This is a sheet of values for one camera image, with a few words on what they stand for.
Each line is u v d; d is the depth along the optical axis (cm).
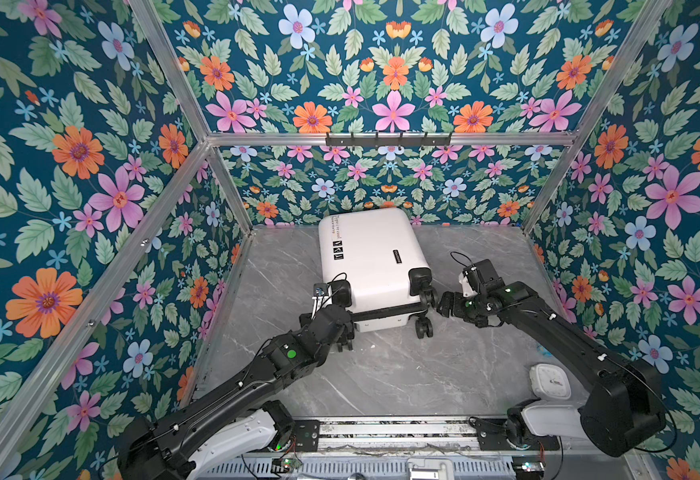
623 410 40
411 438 75
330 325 55
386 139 92
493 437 74
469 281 70
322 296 66
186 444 40
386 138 92
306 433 74
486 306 59
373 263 82
